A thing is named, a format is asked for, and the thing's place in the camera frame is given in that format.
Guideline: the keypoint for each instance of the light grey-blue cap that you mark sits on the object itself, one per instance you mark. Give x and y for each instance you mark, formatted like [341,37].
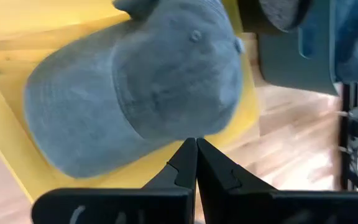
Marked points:
[151,87]

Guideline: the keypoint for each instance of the black plant pot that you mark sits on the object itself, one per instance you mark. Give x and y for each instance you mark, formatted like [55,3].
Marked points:
[247,18]

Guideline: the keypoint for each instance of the teal plastic bin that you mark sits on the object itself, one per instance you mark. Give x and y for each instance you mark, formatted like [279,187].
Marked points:
[291,62]

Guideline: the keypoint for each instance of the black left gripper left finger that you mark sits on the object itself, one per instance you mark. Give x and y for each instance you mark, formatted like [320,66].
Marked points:
[166,202]

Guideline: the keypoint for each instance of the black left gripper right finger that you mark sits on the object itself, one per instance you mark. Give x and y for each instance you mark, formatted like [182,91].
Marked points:
[244,205]

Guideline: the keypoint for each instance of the dark blue denim cap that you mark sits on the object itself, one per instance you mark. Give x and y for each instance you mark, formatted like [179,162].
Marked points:
[356,46]

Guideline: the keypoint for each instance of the yellow plastic bin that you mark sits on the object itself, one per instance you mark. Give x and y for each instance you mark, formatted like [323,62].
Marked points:
[42,18]

